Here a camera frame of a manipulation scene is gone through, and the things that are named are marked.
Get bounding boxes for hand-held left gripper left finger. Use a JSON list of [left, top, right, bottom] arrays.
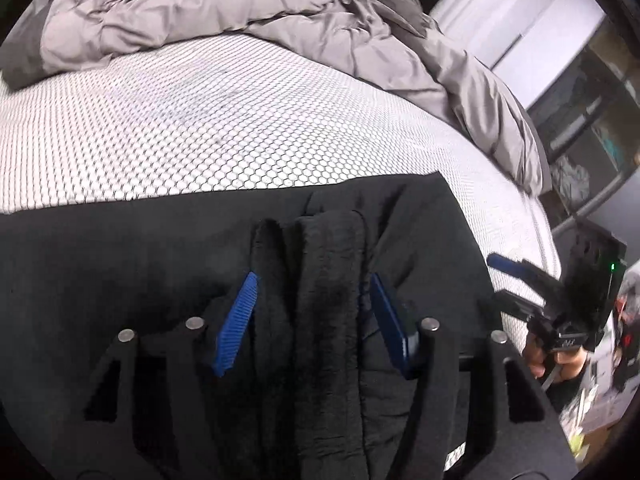
[[52, 272, 261, 480]]

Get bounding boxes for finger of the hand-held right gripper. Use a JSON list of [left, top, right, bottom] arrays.
[[479, 294, 548, 323], [486, 253, 563, 288]]

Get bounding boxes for dark shelving unit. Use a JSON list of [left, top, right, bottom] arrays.
[[528, 19, 640, 222]]

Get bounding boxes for grey comforter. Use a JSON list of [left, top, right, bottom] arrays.
[[0, 0, 554, 197]]

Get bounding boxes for grey cloth bundle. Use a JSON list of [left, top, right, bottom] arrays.
[[549, 154, 592, 207]]

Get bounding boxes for white curtain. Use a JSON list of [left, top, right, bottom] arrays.
[[429, 0, 609, 107]]

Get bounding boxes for red and black object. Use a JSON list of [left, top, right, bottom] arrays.
[[613, 294, 640, 392]]

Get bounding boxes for white mesh-pattern mattress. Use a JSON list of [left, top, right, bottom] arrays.
[[0, 35, 564, 472]]

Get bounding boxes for person's right forearm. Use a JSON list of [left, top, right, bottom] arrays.
[[544, 363, 587, 413]]

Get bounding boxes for person's right hand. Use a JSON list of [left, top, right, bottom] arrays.
[[522, 335, 587, 392]]

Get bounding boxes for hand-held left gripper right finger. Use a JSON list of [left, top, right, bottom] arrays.
[[370, 273, 577, 480]]

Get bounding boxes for black pants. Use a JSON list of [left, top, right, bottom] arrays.
[[0, 170, 527, 480]]

